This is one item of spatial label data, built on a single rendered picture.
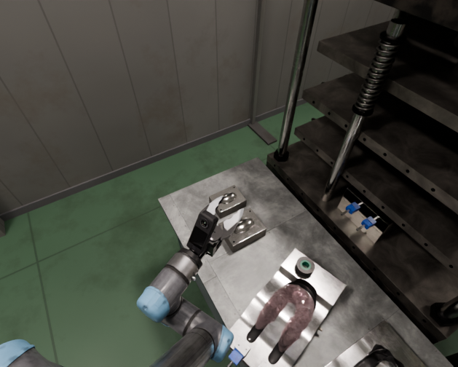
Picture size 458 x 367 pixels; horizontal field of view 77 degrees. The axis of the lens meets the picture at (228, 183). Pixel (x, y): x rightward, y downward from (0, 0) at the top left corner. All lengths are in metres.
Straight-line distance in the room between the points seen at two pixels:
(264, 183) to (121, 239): 1.37
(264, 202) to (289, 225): 0.20
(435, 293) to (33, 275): 2.60
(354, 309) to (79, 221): 2.26
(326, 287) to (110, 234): 1.86
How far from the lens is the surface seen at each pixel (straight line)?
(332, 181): 1.65
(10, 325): 2.65
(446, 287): 1.76
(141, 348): 2.24
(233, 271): 1.45
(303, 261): 1.35
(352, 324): 1.47
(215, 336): 0.76
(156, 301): 0.71
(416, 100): 1.32
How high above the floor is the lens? 2.12
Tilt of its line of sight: 49 degrees down
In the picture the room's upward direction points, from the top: straight up
